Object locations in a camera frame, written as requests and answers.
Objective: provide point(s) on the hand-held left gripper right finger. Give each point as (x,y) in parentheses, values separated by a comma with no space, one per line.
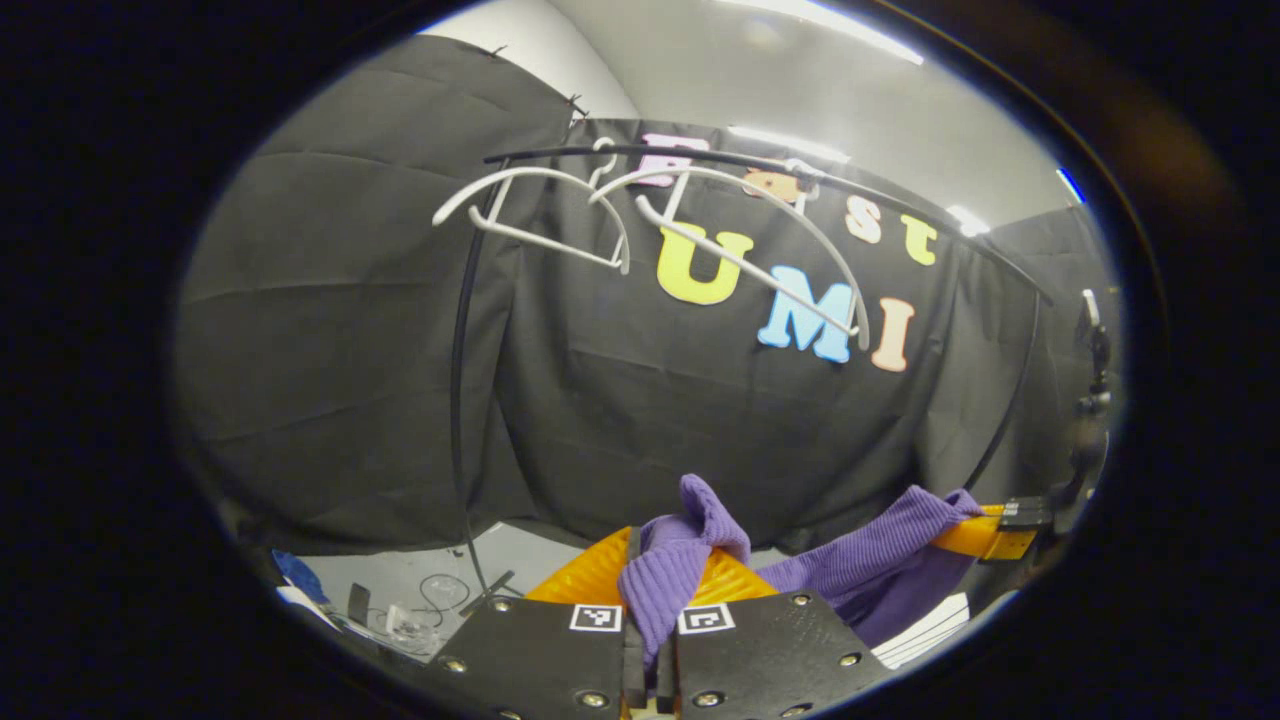
(770,650)

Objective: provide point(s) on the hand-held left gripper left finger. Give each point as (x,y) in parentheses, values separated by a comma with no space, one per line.
(540,650)

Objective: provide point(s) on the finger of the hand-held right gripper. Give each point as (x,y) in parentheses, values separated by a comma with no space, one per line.
(975,535)

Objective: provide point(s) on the white laundry hamper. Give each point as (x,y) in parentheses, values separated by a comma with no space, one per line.
(925,630)

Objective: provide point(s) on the purple ribbed cardigan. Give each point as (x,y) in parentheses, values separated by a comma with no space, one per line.
(680,560)

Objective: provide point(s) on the black clothes rack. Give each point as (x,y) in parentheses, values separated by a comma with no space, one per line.
(460,350)

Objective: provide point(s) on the white clothes hanger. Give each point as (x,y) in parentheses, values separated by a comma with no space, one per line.
(700,170)
(540,171)

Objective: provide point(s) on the blue object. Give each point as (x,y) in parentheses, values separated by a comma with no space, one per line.
(300,577)

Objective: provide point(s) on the black backdrop cloth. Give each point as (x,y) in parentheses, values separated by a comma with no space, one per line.
(330,350)

